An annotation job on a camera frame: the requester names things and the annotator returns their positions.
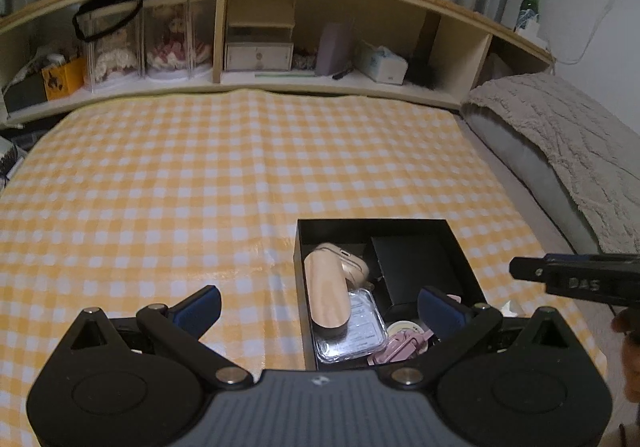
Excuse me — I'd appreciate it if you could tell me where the small white box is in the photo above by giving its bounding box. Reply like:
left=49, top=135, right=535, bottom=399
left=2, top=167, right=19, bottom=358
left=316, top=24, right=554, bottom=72
left=514, top=23, right=552, bottom=54

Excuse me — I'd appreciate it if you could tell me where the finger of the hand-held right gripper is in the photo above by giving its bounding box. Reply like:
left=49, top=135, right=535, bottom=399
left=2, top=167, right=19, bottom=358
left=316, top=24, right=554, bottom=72
left=509, top=256, right=548, bottom=282

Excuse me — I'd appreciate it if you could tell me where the yellow box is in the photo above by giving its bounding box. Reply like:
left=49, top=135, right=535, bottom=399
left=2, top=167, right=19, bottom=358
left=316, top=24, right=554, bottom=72
left=41, top=57, right=87, bottom=101

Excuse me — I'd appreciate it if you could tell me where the oblong wooden case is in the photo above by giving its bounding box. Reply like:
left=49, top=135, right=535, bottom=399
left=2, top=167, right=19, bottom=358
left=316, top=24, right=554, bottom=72
left=304, top=249, right=352, bottom=337

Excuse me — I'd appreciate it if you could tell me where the green glass bottle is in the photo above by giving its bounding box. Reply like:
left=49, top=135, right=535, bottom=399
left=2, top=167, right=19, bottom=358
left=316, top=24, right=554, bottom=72
left=515, top=0, right=542, bottom=32

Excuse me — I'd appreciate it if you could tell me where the tape roll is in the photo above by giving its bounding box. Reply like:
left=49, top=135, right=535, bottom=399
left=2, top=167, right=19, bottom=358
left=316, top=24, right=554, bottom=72
left=386, top=319, right=427, bottom=337

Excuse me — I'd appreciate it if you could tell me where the person's right hand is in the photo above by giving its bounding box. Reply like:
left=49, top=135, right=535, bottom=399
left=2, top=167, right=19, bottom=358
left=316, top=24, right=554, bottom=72
left=612, top=308, right=640, bottom=403

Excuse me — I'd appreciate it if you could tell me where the beige earbud case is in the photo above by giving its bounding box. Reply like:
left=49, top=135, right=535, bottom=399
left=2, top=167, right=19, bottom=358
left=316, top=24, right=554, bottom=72
left=314, top=242, right=372, bottom=289

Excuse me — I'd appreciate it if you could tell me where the yellow checked blanket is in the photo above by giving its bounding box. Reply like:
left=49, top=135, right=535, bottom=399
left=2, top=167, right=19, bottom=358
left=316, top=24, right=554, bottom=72
left=0, top=88, right=608, bottom=447

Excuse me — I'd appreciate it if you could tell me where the tissue pack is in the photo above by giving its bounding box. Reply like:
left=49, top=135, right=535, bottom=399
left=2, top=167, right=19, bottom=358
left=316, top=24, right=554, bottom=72
left=355, top=40, right=409, bottom=86

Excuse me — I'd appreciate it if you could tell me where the clear case with pink doll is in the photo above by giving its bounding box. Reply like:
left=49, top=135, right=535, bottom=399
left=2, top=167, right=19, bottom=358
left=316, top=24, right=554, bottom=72
left=141, top=0, right=214, bottom=82

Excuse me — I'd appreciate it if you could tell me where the dark green box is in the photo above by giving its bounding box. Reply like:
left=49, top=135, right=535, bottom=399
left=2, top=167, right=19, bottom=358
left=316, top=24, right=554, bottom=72
left=1, top=71, right=49, bottom=114

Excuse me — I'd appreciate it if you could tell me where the grey bed sheet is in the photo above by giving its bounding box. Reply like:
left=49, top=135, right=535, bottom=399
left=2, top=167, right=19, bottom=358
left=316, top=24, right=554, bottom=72
left=457, top=117, right=640, bottom=447

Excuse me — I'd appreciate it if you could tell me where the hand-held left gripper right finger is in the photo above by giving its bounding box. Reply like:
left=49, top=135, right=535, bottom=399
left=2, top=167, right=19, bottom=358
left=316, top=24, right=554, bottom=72
left=389, top=286, right=572, bottom=387

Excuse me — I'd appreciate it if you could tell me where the wooden bedside shelf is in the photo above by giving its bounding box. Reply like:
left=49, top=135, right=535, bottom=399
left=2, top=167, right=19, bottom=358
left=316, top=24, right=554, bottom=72
left=0, top=0, right=557, bottom=128

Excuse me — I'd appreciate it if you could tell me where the grey pillow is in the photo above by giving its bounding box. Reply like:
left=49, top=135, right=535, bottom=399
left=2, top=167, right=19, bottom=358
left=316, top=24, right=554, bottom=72
left=459, top=99, right=640, bottom=258

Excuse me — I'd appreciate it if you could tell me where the clear plastic case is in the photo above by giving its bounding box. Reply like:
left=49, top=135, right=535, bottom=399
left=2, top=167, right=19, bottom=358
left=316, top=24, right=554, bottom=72
left=314, top=288, right=390, bottom=364

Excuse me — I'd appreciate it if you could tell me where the doll case with black strap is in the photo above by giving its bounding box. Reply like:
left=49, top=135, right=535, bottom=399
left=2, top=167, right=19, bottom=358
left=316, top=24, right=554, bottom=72
left=72, top=0, right=147, bottom=92

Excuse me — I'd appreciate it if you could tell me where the purple box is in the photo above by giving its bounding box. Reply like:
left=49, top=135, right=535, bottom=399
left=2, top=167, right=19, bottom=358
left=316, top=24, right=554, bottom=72
left=315, top=23, right=352, bottom=78

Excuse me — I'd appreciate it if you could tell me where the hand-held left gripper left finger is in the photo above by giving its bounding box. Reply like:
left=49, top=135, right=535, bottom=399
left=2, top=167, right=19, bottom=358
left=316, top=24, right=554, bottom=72
left=69, top=284, right=255, bottom=387

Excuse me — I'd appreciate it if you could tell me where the black tray box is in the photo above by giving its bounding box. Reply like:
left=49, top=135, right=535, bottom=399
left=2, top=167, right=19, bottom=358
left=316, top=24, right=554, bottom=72
left=294, top=218, right=488, bottom=373

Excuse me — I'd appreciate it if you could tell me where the white cable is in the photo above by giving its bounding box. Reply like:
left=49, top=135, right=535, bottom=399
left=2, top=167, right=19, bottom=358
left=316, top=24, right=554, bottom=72
left=549, top=0, right=623, bottom=66

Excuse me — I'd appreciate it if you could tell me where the beige fuzzy throw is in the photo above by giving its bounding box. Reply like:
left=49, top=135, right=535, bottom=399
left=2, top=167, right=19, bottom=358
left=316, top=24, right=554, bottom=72
left=462, top=73, right=640, bottom=255

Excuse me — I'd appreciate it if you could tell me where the small black box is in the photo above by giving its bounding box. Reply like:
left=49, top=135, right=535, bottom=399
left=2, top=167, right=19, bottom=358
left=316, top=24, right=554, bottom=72
left=369, top=233, right=465, bottom=309

